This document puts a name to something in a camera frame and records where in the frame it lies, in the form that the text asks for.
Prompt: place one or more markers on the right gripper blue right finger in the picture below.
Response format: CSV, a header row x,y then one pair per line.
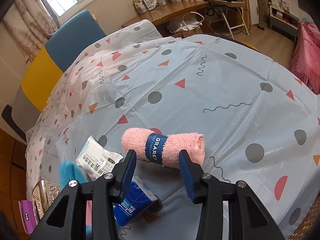
x,y
191,174

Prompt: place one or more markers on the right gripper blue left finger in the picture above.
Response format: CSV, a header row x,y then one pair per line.
x,y
123,174

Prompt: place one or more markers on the white wet wipes pack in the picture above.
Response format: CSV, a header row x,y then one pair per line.
x,y
96,160

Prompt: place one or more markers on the pink towel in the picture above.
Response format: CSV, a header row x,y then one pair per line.
x,y
163,149

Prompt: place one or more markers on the blue plush mouse toy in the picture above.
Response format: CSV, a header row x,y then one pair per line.
x,y
68,171

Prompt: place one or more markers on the blue tissue pack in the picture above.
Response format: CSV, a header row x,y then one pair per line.
x,y
139,199

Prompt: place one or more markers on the gold glitter tissue box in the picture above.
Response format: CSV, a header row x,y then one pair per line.
x,y
42,197

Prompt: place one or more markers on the patterned white tablecloth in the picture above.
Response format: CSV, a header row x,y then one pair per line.
x,y
260,123

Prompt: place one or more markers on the purple tissue pack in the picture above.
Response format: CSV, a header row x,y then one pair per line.
x,y
27,216

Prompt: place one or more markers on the grey yellow blue sofa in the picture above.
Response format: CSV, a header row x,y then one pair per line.
x,y
49,65

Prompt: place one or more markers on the white tote bag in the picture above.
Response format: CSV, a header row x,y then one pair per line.
x,y
189,21

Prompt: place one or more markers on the pink ruffled blanket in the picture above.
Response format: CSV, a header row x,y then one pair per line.
x,y
305,62

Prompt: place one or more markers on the long wooden desk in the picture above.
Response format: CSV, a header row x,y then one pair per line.
x,y
167,12

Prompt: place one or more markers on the packages on desk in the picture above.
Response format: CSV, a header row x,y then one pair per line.
x,y
143,6

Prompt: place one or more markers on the white folding chair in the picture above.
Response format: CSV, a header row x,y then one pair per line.
x,y
230,7

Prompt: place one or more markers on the beige patterned curtain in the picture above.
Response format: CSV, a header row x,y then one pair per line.
x,y
30,23

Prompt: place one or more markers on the white shelf unit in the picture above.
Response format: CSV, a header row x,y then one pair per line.
x,y
282,19

